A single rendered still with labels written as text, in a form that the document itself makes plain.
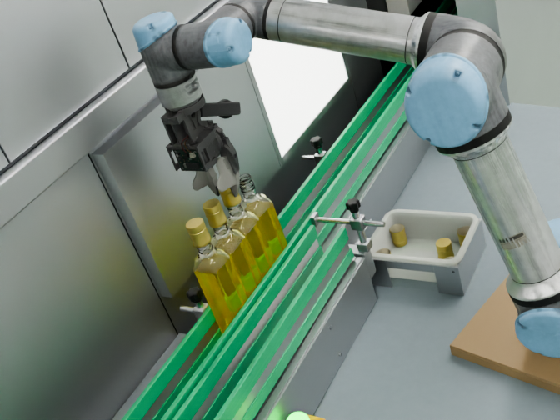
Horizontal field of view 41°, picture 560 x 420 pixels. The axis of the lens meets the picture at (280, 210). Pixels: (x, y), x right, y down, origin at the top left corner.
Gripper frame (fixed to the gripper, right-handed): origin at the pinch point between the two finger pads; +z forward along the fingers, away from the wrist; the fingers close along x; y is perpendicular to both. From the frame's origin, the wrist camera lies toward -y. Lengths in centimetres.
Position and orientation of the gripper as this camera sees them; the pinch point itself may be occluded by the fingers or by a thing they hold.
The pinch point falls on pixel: (227, 187)
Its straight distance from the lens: 142.8
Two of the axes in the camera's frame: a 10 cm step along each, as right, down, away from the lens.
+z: 2.9, 8.0, 5.3
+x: 8.4, 0.5, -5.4
